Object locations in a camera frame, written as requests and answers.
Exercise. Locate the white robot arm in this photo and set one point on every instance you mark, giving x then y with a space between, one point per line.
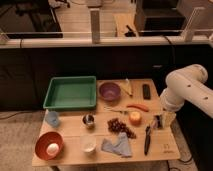
186 84

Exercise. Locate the small metal cup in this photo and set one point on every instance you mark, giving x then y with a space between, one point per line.
88 121

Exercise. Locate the black knife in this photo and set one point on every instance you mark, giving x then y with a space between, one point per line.
147 139

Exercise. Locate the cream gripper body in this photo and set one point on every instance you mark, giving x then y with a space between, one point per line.
167 117

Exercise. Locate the black remote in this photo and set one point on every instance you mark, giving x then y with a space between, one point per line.
146 92

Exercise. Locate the blue cloth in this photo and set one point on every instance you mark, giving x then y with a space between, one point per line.
120 147

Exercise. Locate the small dark toy block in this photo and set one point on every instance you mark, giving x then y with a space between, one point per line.
158 121

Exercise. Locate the white cup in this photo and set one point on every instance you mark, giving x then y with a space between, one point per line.
88 144

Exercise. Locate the purple bowl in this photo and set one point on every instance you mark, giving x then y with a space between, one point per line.
110 91

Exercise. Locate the orange fruit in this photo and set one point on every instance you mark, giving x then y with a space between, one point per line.
135 118

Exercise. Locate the bunch of dark grapes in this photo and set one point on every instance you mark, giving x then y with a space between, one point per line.
117 126

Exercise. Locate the green plastic tray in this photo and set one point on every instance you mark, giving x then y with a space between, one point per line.
71 93

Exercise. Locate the blue plastic cup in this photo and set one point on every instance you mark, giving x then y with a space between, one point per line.
52 118

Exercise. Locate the white egg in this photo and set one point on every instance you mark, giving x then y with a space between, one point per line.
52 149

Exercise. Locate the orange bowl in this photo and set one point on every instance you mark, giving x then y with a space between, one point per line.
44 141

